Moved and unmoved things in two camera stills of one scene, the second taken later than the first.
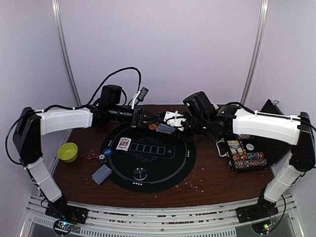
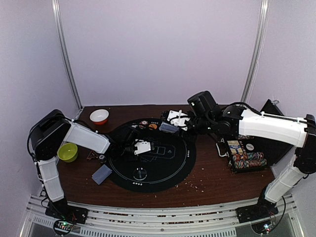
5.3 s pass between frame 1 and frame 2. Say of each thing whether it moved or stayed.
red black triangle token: stayed
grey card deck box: moved
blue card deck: stayed
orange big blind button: stayed
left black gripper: moved
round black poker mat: stayed
